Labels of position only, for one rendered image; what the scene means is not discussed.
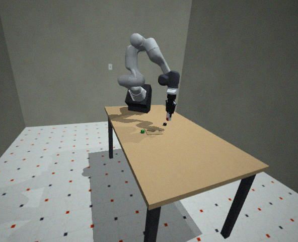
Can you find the tan flat mat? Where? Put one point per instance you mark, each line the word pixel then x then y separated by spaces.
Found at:
pixel 153 131

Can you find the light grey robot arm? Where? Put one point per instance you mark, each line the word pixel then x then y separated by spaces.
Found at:
pixel 134 81

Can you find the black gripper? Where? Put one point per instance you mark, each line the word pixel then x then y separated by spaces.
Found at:
pixel 170 106

